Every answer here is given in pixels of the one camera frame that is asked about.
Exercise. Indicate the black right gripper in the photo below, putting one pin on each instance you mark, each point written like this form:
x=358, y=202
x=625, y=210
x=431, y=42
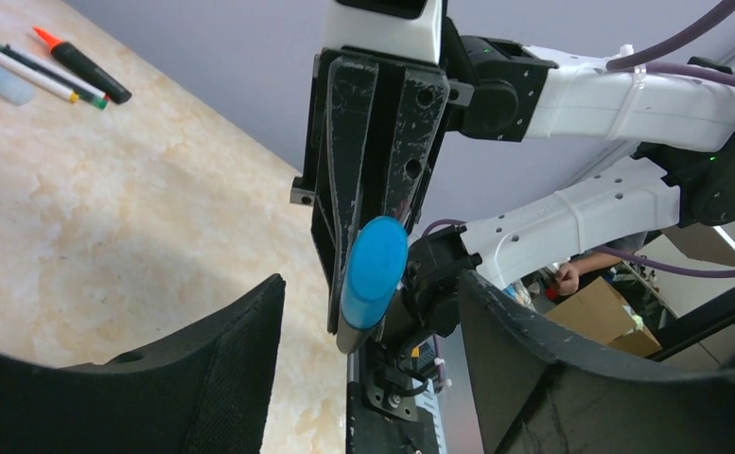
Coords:
x=376, y=123

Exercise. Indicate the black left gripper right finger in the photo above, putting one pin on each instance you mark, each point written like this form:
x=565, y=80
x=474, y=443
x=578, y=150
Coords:
x=539, y=387

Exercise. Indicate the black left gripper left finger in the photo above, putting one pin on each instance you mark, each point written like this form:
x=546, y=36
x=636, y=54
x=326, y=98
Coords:
x=203, y=389

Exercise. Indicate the black highlighter blue cap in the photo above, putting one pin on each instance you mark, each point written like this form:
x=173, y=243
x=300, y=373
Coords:
x=372, y=274

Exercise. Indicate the green ink clear pen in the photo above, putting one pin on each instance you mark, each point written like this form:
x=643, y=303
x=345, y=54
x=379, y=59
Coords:
x=86, y=92

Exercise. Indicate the black highlighter orange cap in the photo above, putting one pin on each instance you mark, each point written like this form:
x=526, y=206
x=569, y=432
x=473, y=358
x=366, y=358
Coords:
x=73, y=59

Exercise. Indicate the white marker yellow end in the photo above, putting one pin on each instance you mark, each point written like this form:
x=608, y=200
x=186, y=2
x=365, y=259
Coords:
x=39, y=79

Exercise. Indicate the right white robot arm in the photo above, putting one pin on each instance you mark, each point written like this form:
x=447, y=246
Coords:
x=670, y=162

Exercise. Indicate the person hand in background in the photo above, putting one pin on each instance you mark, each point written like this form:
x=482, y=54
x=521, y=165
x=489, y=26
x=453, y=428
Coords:
x=566, y=280

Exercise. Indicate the cardboard box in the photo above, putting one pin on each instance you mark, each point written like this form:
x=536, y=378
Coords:
x=600, y=313

